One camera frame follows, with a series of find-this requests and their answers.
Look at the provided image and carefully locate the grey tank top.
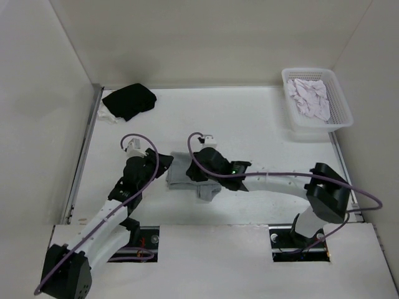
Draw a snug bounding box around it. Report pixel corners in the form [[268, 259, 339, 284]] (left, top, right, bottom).
[[166, 151, 222, 202]]

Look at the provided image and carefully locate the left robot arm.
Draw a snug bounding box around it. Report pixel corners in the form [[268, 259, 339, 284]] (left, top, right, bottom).
[[34, 148, 173, 298]]

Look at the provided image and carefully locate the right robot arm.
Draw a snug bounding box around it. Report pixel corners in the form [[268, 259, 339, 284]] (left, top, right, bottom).
[[186, 148, 350, 247]]

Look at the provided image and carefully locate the folded white tank top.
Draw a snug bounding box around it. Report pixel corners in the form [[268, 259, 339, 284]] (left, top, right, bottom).
[[97, 104, 119, 125]]

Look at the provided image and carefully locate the folded black tank top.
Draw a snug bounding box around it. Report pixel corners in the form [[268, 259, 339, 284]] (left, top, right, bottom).
[[103, 83, 157, 121]]

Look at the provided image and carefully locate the crumpled pink tank top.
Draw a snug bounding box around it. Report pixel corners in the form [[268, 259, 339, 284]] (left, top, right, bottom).
[[287, 78, 330, 121]]

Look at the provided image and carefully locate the white plastic basket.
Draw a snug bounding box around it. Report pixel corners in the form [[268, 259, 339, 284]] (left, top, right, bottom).
[[281, 68, 353, 133]]

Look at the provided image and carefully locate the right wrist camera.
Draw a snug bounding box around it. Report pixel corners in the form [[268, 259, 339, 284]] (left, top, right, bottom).
[[198, 135, 217, 148]]

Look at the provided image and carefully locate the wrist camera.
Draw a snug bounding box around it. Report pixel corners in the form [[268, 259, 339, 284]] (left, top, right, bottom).
[[125, 138, 147, 158], [198, 135, 217, 148]]

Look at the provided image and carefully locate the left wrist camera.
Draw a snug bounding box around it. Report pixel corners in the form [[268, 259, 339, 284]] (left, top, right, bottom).
[[125, 138, 147, 158]]

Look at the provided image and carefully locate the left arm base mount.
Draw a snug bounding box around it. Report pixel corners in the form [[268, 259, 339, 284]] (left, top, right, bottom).
[[109, 226, 160, 263]]

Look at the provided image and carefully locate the left metal table rail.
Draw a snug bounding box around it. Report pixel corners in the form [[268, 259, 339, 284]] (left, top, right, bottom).
[[60, 83, 103, 224]]

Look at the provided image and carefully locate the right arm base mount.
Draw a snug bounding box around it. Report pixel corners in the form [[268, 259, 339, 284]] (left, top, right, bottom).
[[269, 225, 330, 262]]

